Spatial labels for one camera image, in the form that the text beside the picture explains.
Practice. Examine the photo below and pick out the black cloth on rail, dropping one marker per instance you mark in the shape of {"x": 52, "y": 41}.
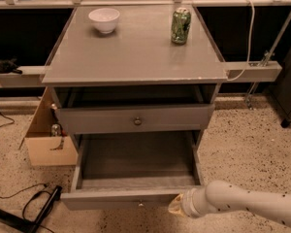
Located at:
{"x": 9, "y": 66}

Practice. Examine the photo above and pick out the bottle in cardboard box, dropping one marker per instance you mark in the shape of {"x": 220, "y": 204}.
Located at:
{"x": 55, "y": 130}

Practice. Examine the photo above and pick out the grey drawer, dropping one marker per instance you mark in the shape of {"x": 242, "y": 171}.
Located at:
{"x": 135, "y": 119}
{"x": 133, "y": 170}

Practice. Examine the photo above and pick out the metal frame rail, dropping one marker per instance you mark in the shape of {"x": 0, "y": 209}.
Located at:
{"x": 236, "y": 72}

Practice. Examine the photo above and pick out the tan padded gripper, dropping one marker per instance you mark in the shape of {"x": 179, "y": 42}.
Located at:
{"x": 188, "y": 201}

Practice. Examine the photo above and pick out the dark grey cart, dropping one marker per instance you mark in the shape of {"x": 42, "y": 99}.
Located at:
{"x": 281, "y": 91}

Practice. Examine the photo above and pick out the green soda can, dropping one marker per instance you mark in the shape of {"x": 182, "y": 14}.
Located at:
{"x": 180, "y": 25}

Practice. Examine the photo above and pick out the open cardboard box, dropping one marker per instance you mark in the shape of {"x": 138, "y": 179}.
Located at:
{"x": 43, "y": 149}

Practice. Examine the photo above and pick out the white ceramic bowl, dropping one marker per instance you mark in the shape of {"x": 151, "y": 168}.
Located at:
{"x": 104, "y": 20}

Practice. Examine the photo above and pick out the black stand base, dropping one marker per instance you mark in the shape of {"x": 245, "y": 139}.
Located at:
{"x": 24, "y": 225}

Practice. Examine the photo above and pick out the grey top drawer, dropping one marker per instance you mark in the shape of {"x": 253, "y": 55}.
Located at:
{"x": 135, "y": 119}

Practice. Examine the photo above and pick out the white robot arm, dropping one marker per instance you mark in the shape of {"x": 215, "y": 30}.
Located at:
{"x": 219, "y": 197}

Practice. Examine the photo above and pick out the grey drawer cabinet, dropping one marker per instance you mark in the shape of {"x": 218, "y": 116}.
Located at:
{"x": 135, "y": 65}

